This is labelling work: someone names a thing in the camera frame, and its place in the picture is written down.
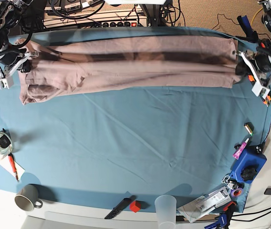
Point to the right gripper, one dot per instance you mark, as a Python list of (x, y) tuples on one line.
[(12, 60)]

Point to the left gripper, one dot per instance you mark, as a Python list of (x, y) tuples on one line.
[(261, 62)]

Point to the pink T-shirt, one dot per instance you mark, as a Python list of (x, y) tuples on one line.
[(120, 63)]

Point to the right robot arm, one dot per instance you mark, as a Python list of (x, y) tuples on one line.
[(10, 15)]

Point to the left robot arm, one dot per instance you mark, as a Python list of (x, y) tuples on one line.
[(266, 20)]

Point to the orange black tool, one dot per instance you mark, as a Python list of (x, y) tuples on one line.
[(264, 45)]

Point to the orange black utility knife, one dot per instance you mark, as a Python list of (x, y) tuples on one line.
[(267, 100)]

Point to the small battery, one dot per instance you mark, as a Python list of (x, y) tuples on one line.
[(249, 127)]

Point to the purple glue tube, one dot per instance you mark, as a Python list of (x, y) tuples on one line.
[(240, 149)]

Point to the blue box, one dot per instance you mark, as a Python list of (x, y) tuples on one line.
[(251, 156)]

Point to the white paper note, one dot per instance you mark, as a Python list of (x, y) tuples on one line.
[(6, 165)]

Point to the red pen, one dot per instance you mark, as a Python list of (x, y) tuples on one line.
[(13, 166)]

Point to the power strip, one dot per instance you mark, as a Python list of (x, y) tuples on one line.
[(118, 24)]

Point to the black knob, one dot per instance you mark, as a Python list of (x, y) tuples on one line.
[(248, 173)]

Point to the metal keyring clips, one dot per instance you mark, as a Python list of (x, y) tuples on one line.
[(230, 183)]

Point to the purple tape roll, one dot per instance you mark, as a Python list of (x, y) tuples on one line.
[(236, 192)]

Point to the blue table cloth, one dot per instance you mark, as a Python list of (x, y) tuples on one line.
[(96, 149)]

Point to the grey ceramic mug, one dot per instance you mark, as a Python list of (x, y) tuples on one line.
[(27, 198)]

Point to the packaging card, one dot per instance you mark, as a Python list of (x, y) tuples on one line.
[(203, 205)]

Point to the translucent plastic cup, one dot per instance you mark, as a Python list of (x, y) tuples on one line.
[(165, 207)]

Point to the red cube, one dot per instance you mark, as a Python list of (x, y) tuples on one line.
[(135, 206)]

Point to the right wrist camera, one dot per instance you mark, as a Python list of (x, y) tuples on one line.
[(6, 83)]

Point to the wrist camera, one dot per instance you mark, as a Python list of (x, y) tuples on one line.
[(260, 90), (6, 83)]

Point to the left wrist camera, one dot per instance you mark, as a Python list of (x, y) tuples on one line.
[(260, 90)]

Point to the blue handled clamp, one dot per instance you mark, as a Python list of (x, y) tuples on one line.
[(251, 35)]

